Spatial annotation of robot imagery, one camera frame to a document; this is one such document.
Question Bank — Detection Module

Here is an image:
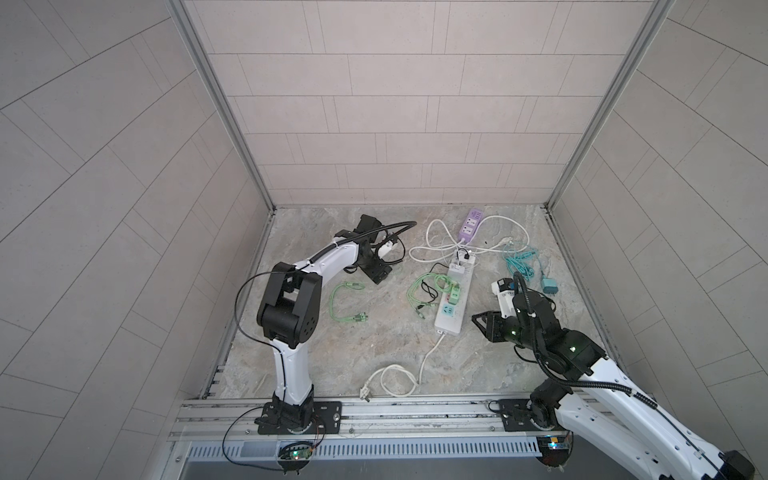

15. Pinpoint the left circuit board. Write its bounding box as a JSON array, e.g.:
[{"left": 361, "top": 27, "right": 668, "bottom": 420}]
[{"left": 278, "top": 441, "right": 315, "bottom": 461}]

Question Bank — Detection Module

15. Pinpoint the teal cable bundle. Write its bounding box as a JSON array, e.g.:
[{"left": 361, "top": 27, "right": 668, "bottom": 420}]
[{"left": 503, "top": 248, "right": 541, "bottom": 283}]

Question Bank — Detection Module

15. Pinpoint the aluminium mounting rail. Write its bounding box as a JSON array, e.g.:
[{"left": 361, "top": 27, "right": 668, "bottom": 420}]
[{"left": 166, "top": 395, "right": 581, "bottom": 472}]

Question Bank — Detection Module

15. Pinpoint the black usb cable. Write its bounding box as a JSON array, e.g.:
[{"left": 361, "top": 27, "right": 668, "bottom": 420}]
[{"left": 418, "top": 245, "right": 475, "bottom": 304}]

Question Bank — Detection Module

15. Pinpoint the white multicolour power strip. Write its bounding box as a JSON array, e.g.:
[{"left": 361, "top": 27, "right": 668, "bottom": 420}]
[{"left": 434, "top": 250, "right": 476, "bottom": 336}]

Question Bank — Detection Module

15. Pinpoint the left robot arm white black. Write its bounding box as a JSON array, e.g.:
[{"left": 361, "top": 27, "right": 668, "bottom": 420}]
[{"left": 245, "top": 214, "right": 417, "bottom": 435}]

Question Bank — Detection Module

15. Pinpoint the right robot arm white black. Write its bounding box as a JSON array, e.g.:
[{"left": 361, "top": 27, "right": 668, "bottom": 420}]
[{"left": 472, "top": 290, "right": 756, "bottom": 479}]

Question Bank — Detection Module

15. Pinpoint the green multi-head cable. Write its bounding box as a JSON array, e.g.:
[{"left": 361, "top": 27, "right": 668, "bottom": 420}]
[{"left": 406, "top": 271, "right": 457, "bottom": 319}]

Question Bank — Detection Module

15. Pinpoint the teal charger plug right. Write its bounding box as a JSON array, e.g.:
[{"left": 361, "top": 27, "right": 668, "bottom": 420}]
[{"left": 540, "top": 277, "right": 559, "bottom": 295}]

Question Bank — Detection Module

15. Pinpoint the right circuit board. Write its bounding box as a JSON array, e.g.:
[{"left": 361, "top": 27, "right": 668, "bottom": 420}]
[{"left": 537, "top": 433, "right": 573, "bottom": 469}]

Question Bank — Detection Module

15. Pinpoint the white charger with black cable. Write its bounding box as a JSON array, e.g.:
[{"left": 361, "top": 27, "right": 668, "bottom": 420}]
[{"left": 456, "top": 250, "right": 475, "bottom": 267}]

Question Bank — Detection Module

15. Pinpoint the circuit board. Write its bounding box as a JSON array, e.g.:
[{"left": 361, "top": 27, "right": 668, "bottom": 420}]
[
  {"left": 537, "top": 433, "right": 573, "bottom": 469},
  {"left": 278, "top": 441, "right": 315, "bottom": 461}
]

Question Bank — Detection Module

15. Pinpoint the green charger plug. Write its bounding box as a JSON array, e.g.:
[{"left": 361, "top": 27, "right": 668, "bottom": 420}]
[{"left": 448, "top": 284, "right": 461, "bottom": 305}]

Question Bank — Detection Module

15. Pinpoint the purple power strip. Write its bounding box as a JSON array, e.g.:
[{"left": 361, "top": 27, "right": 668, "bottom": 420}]
[{"left": 458, "top": 208, "right": 484, "bottom": 244}]

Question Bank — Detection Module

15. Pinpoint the white purple strip cord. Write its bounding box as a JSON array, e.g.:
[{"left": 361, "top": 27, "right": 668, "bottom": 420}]
[{"left": 407, "top": 214, "right": 530, "bottom": 265}]

